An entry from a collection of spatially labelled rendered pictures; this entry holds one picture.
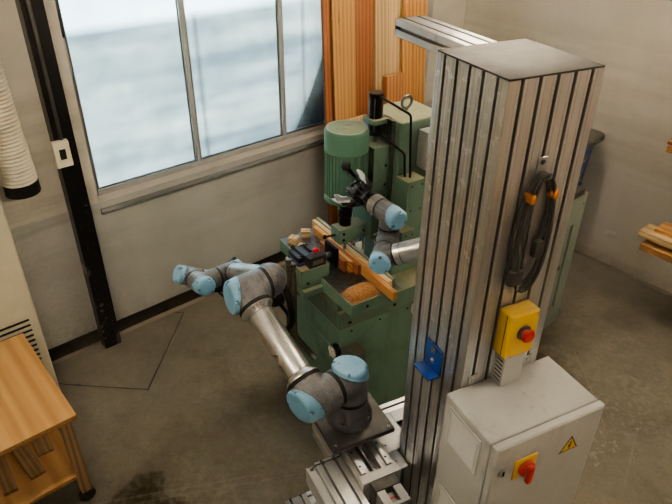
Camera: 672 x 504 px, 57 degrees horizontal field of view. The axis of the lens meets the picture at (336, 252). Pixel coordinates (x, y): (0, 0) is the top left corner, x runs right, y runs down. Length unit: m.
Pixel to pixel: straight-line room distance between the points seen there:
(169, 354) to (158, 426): 0.53
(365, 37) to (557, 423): 2.92
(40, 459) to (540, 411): 2.18
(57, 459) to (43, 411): 0.35
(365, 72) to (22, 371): 2.59
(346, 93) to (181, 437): 2.22
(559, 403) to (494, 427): 0.20
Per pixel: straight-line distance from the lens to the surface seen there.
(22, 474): 3.07
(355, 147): 2.39
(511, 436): 1.59
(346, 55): 3.92
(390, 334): 2.83
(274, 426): 3.21
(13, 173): 3.07
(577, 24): 4.42
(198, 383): 3.48
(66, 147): 3.19
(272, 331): 1.97
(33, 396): 2.86
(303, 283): 2.56
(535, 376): 1.75
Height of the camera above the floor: 2.38
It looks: 32 degrees down
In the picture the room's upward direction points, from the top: 1 degrees clockwise
